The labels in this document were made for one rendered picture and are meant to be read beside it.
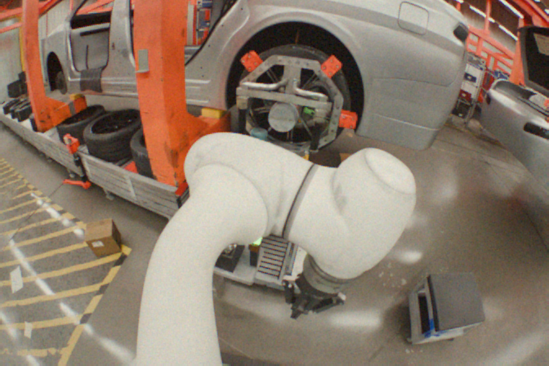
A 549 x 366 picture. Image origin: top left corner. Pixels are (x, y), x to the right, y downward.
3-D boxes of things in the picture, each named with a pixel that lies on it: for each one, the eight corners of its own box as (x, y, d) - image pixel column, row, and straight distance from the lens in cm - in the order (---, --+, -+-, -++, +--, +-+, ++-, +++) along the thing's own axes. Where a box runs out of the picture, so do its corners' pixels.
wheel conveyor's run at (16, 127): (63, 123, 467) (58, 103, 458) (28, 146, 445) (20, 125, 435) (8, 106, 1120) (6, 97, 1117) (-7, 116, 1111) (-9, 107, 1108)
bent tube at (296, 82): (328, 92, 113) (331, 72, 111) (326, 103, 95) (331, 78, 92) (292, 86, 115) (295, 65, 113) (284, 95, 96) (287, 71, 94)
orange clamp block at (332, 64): (329, 76, 119) (341, 64, 118) (329, 78, 111) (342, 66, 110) (319, 66, 118) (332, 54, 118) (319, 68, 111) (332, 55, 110)
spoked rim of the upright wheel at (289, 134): (272, 136, 162) (342, 123, 152) (262, 151, 142) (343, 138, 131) (250, 68, 152) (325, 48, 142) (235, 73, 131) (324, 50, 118)
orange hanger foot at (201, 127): (231, 131, 165) (232, 85, 153) (194, 171, 126) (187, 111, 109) (211, 127, 172) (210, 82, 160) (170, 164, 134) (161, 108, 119)
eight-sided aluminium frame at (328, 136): (328, 158, 134) (349, 66, 117) (328, 164, 129) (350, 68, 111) (241, 140, 141) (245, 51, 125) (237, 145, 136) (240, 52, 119)
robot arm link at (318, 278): (364, 287, 32) (347, 303, 37) (371, 238, 37) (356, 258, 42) (301, 266, 30) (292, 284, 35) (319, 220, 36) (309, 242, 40)
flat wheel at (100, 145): (78, 162, 230) (70, 140, 221) (107, 130, 276) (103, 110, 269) (136, 162, 194) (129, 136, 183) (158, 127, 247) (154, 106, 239)
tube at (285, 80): (288, 85, 115) (291, 64, 113) (279, 95, 97) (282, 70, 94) (255, 80, 119) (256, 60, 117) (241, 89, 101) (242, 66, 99)
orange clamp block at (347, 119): (337, 121, 125) (353, 124, 126) (337, 126, 118) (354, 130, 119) (340, 109, 123) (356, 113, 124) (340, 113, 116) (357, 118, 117)
